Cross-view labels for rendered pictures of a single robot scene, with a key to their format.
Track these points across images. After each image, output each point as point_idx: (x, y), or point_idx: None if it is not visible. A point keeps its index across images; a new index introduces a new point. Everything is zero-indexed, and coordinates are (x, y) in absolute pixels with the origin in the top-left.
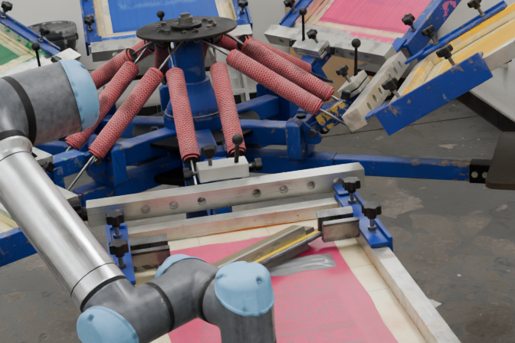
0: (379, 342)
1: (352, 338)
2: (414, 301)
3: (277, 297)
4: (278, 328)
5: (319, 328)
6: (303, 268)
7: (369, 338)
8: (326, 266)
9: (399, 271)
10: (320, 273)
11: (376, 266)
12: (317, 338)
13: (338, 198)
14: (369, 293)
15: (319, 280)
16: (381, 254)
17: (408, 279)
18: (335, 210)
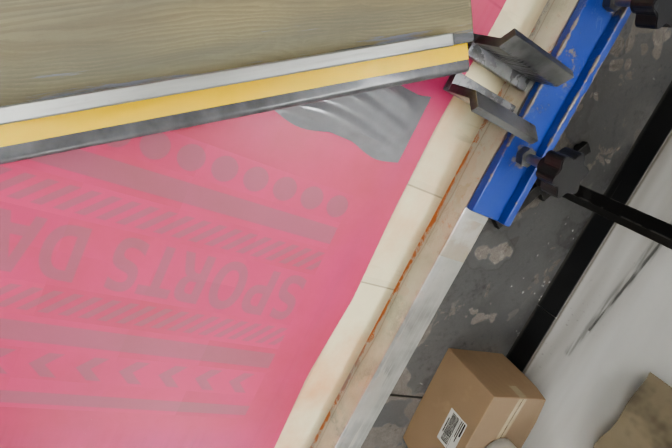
0: (258, 425)
1: (233, 399)
2: (365, 405)
3: (215, 204)
4: (136, 320)
5: (207, 353)
6: (343, 131)
7: (253, 410)
8: (383, 152)
9: (426, 311)
10: (353, 168)
11: (434, 225)
12: (181, 381)
13: None
14: (359, 288)
15: (332, 194)
16: (456, 239)
17: (413, 340)
18: (543, 61)
